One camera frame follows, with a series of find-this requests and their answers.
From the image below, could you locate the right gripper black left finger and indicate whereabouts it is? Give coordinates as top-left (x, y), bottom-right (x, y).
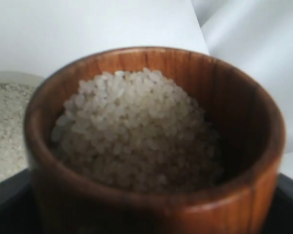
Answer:
top-left (0, 169), bottom-right (43, 234)

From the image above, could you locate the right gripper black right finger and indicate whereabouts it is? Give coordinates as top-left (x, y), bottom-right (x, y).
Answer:
top-left (266, 174), bottom-right (293, 234)

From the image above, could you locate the brown wooden cup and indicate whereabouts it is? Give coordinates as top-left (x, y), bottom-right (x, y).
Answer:
top-left (24, 47), bottom-right (286, 234)

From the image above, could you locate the cream ceramic bowl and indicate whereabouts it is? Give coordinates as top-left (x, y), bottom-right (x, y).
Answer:
top-left (0, 71), bottom-right (44, 182)

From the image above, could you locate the white backdrop curtain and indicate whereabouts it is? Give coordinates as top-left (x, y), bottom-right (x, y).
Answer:
top-left (192, 0), bottom-right (293, 153)

